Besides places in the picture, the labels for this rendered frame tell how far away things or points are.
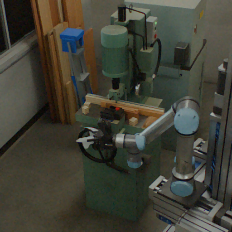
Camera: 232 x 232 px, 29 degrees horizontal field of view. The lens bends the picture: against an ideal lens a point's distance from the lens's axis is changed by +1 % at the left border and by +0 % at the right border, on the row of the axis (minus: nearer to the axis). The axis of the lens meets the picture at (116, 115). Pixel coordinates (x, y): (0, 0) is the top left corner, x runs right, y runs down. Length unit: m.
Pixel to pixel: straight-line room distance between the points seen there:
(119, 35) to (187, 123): 0.94
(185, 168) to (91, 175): 1.26
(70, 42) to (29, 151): 1.21
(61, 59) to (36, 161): 1.02
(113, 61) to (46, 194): 1.46
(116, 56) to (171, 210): 1.04
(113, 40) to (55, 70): 1.61
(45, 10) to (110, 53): 1.54
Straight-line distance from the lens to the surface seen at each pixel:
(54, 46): 4.36
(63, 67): 4.48
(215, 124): 2.58
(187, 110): 2.19
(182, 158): 2.34
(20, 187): 4.05
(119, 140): 2.35
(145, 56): 3.17
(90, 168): 3.46
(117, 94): 3.12
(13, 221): 3.76
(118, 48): 2.94
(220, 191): 2.75
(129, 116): 3.12
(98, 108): 3.27
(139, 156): 2.40
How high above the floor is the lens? 2.62
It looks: 33 degrees down
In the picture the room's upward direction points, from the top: 2 degrees counter-clockwise
